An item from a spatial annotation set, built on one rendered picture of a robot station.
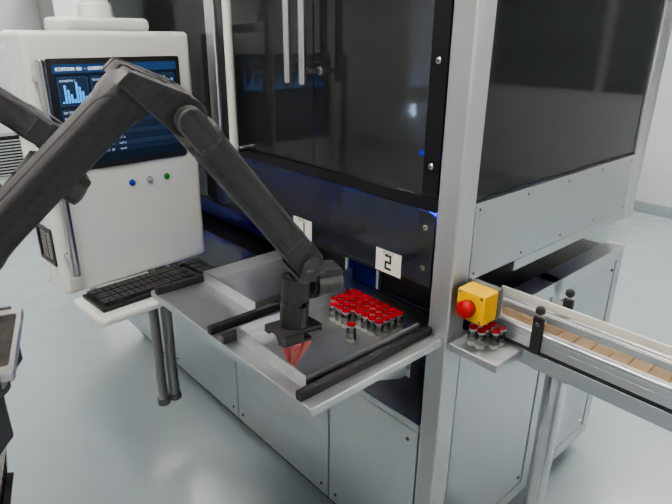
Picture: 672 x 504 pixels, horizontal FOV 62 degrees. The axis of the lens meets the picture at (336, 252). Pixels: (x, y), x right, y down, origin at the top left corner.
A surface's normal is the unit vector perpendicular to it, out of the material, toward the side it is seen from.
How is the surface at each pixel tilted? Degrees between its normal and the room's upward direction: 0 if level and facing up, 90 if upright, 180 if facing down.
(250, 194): 104
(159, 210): 90
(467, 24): 90
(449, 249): 90
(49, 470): 0
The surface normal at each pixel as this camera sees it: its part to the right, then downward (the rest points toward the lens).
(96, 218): 0.72, 0.26
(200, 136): 0.55, 0.50
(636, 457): 0.01, -0.93
